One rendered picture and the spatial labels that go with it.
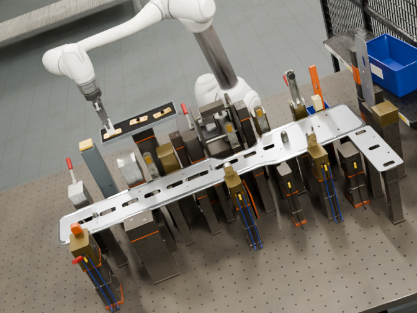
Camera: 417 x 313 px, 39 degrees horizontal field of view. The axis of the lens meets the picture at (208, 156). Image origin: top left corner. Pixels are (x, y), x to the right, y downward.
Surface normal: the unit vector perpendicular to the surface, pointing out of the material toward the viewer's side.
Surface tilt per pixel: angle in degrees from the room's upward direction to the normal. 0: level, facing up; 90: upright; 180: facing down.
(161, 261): 90
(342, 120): 0
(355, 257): 0
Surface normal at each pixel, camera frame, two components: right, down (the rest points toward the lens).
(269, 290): -0.29, -0.77
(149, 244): 0.22, 0.52
